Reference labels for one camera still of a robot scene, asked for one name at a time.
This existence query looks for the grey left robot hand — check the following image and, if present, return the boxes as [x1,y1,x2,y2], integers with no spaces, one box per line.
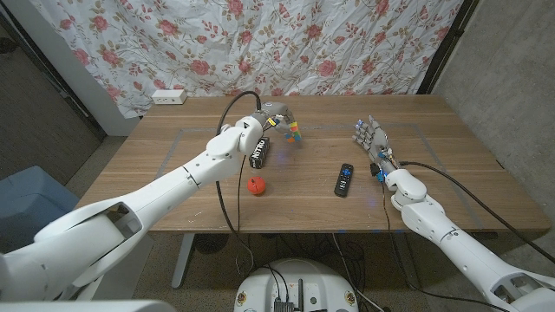
[251,101,300,142]

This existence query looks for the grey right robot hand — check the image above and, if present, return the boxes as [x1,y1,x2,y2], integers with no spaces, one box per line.
[351,114,398,174]

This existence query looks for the multicoloured Rubik's cube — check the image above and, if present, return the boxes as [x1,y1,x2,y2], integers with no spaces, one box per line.
[284,121,303,143]

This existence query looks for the black TV remote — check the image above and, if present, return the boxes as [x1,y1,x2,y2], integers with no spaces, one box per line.
[333,162,355,198]

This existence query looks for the white floral backdrop cloth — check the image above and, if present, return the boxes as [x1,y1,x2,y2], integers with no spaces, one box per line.
[29,0,465,119]

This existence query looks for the red round ball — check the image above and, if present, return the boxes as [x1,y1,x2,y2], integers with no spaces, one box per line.
[246,176,267,196]

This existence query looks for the white power strip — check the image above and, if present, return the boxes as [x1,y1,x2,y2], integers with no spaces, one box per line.
[151,88,188,106]

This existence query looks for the black backdrop stand pole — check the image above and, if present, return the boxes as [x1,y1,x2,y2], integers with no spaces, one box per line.
[416,0,480,95]

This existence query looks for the grey metal table leg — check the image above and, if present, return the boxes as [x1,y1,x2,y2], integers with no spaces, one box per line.
[392,232,421,290]
[171,232,196,290]

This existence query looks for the black round floor base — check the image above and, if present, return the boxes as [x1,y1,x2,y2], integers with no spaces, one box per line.
[193,232,230,255]

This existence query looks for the white robot torso base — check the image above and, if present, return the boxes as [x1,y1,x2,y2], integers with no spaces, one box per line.
[233,258,360,312]

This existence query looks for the white floor mat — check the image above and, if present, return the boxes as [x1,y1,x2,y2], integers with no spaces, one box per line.
[86,233,155,302]

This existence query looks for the blue plastic bin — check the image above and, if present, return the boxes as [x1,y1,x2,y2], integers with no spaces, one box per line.
[0,166,82,255]

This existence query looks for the white robot chest edge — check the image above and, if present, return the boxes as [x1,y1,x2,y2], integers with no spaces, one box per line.
[0,299,177,312]

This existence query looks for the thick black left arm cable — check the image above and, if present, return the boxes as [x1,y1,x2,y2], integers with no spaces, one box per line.
[215,90,263,276]

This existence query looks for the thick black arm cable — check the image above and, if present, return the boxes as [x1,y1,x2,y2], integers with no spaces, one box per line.
[398,160,555,266]
[215,90,263,276]

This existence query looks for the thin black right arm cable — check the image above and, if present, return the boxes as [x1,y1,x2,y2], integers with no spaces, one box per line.
[380,180,511,312]

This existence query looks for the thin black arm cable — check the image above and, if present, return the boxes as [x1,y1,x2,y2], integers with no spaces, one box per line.
[380,180,511,312]
[235,155,246,235]

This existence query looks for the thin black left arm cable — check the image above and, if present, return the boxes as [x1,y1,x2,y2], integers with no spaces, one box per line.
[235,155,246,235]

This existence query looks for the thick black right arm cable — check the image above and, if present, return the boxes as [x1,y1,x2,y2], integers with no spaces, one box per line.
[398,160,555,266]

